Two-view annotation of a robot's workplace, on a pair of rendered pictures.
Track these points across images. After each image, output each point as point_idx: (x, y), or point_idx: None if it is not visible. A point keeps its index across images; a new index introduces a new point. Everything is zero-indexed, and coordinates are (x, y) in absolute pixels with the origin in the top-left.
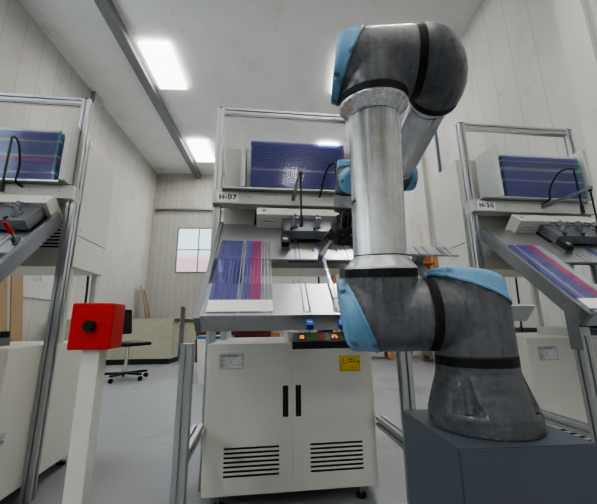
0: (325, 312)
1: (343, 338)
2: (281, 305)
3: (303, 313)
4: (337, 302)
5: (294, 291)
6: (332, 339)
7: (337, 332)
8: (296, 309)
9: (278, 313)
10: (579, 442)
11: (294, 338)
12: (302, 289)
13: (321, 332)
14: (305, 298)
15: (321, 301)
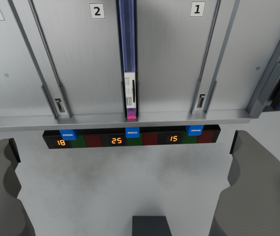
0: (97, 123)
1: (131, 143)
2: None
3: (49, 127)
4: (132, 84)
5: None
6: (112, 145)
7: (122, 134)
8: (30, 95)
9: None
10: None
11: (49, 144)
12: (19, 9)
13: (94, 135)
14: (42, 56)
15: (91, 68)
